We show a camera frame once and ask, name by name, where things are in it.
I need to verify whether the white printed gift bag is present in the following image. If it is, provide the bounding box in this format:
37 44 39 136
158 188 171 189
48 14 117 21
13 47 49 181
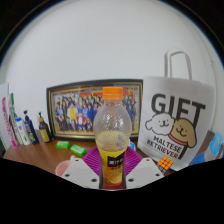
137 48 217 172

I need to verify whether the orange-capped juice bottle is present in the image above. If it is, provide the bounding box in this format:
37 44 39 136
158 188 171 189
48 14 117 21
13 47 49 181
92 86 133 190

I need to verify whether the orange puzzle cube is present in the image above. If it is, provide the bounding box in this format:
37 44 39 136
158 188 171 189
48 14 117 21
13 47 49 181
156 156 175 174

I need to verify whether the amber pump bottle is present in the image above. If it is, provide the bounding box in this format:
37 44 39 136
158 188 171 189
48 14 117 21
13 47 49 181
37 111 53 144

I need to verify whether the blue tissue pack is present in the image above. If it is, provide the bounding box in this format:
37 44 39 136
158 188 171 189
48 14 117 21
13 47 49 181
128 139 137 151

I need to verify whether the framed group photo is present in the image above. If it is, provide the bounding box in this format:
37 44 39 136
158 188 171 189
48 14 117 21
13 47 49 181
46 78 144 141

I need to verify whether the dark blue pump bottle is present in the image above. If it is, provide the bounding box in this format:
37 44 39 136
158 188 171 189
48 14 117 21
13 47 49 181
23 109 40 145

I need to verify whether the blue detergent bottle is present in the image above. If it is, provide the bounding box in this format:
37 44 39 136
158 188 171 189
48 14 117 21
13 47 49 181
191 131 224 167

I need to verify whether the pink shuttlecock tube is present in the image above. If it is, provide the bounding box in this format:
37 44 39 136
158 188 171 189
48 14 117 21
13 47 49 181
0 96 18 149

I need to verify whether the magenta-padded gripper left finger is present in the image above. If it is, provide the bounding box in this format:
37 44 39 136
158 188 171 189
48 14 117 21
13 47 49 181
62 146 103 190

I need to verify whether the small white lotion bottle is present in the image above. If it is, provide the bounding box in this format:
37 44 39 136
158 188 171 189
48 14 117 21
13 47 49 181
14 116 31 146

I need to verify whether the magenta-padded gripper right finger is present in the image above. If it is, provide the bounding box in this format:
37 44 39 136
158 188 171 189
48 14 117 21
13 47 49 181
123 146 165 190

